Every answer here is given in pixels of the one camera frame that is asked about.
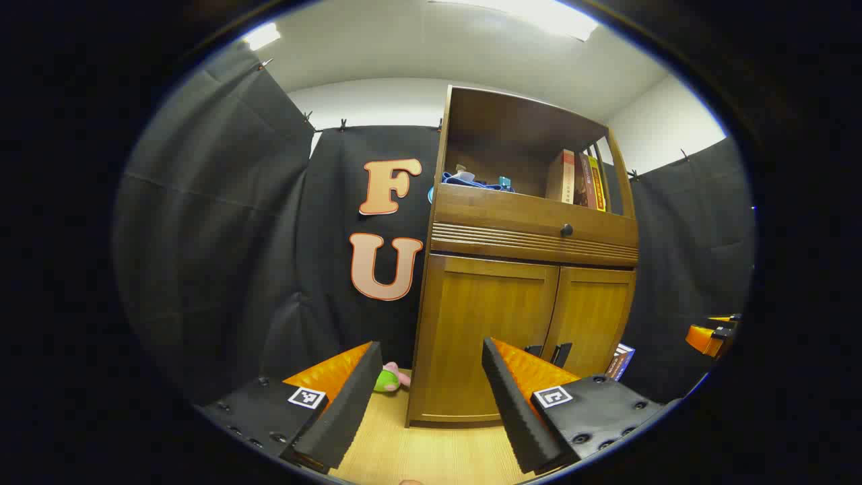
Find blue cloth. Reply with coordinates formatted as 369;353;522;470
440;164;517;194

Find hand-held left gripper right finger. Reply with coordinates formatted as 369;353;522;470
482;338;667;474

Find small ceiling light panel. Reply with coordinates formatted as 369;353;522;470
241;22;282;52

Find blue and brown box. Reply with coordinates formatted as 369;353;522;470
604;343;636;383

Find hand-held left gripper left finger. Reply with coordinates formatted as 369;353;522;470
195;342;383;472

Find wooden cabinet door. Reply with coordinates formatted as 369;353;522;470
412;254;560;423
541;265;636;379

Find green and pink plush toy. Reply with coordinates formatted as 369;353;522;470
373;361;412;394

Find wooden cabinet drawer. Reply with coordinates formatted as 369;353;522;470
430;183;639;267

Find black backdrop cloth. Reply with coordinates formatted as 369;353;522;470
113;42;756;406

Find dark brown book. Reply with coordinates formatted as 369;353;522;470
576;152;597;209

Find wooden double-door shoe cabinet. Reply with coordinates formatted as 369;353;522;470
406;84;639;428

